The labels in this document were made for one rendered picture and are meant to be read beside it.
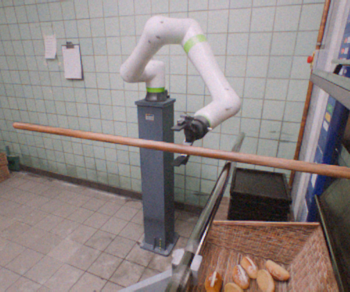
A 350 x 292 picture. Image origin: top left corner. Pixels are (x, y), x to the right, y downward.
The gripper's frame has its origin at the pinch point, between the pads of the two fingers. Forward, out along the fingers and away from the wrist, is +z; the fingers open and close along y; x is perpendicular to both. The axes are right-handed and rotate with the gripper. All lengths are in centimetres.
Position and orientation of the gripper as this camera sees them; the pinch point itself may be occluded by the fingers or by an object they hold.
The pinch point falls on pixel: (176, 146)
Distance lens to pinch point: 77.7
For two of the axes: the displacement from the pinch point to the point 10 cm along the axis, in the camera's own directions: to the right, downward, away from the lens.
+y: 0.0, 9.3, 3.6
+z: -3.8, 3.4, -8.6
